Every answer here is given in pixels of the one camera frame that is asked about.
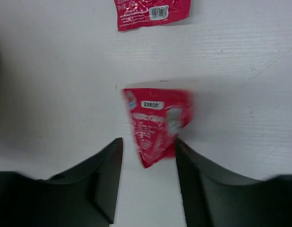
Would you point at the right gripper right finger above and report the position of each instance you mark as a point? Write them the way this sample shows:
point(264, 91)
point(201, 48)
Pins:
point(213, 196)

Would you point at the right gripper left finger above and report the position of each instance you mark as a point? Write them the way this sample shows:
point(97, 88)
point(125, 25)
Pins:
point(82, 196)

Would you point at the red snack packet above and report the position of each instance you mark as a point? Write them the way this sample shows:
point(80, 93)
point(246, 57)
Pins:
point(133, 14)
point(157, 116)

